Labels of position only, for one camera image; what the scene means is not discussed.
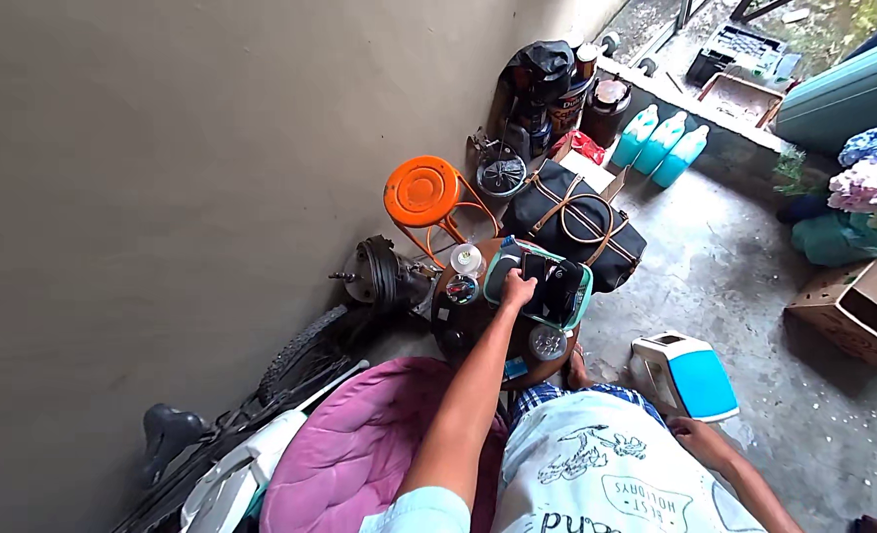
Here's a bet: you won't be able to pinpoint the black and grey crate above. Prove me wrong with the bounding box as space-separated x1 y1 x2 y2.
686 22 802 88

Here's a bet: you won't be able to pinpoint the person's right forearm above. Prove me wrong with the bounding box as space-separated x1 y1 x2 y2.
720 453 804 533

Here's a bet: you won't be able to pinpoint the reddish-brown rectangular tub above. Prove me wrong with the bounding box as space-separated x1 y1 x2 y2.
696 72 786 130

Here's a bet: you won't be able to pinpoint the person's right hand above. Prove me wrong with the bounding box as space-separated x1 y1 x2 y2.
666 416 736 472

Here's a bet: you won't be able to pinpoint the clear jar with white lid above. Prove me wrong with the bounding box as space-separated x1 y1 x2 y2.
450 243 487 278

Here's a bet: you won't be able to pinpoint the red plastic bag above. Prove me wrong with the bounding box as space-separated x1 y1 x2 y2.
554 131 607 166

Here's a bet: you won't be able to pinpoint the paint can with light lid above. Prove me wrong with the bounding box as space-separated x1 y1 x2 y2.
573 42 601 84

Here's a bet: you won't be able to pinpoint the black rounded case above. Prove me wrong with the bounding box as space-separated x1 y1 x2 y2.
543 259 584 322

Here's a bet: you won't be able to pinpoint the large teal ribbed object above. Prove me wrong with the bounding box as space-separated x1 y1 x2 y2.
776 28 877 158

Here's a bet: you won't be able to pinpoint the person's left forearm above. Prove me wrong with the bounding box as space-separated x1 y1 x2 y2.
396 300 522 512

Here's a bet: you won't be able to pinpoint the black bag with tan handles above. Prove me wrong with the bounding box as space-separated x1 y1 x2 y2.
502 158 648 295

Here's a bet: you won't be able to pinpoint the person's left hand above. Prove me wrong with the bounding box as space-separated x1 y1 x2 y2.
502 268 538 311

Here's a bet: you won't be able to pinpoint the black plastic bag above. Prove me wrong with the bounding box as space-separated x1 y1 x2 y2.
500 40 577 105

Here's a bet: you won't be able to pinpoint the teal plastic bag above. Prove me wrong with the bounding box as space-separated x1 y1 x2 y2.
791 212 877 268

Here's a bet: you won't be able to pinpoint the person's body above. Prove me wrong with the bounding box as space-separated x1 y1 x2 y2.
491 389 768 533

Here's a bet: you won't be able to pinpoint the dark grey pouch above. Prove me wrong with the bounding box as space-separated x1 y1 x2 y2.
486 255 522 303

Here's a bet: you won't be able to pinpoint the open cardboard box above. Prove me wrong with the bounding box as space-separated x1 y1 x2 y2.
549 138 632 205

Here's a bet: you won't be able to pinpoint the metal machine with black coil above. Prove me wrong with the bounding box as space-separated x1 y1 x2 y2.
329 234 441 313

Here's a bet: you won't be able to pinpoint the person's legs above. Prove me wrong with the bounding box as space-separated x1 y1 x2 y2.
508 342 669 434

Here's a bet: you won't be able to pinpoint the dark brown metal canister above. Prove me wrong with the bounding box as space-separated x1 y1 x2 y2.
582 77 633 148

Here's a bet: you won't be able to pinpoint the clear round plastic container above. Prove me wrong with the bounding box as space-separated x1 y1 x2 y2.
529 324 569 362

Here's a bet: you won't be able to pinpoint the large brown cardboard box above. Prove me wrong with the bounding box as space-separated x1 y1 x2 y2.
785 249 877 372

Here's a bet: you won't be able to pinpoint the blue liquid plastic bottle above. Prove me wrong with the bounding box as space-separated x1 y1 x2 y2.
651 124 710 189
610 104 660 170
633 111 688 176

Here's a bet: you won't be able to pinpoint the round silver wire-covered object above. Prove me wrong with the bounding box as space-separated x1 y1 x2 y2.
476 140 529 198

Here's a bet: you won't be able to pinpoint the clear jar with colourful contents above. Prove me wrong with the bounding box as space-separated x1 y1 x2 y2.
446 274 480 306

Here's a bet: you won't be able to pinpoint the black bicycle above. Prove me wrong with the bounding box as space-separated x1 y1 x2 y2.
111 300 374 533

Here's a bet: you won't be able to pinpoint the round brown table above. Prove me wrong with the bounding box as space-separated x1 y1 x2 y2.
431 237 581 392

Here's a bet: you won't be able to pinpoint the orange metal stool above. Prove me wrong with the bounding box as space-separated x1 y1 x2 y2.
382 154 501 269

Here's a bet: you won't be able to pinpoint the pink tufted cushion chair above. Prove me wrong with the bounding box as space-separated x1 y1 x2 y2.
260 356 512 533

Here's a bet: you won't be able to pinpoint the teal plastic basket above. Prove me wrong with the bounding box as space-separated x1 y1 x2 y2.
483 237 595 332

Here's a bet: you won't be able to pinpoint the white and blue cooler box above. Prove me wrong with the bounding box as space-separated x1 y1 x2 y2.
631 331 740 423

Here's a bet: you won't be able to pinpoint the dark paint bucket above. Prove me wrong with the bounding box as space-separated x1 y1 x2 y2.
545 80 592 137

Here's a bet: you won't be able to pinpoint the bunch of artificial flowers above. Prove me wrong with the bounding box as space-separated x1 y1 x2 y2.
827 123 877 229

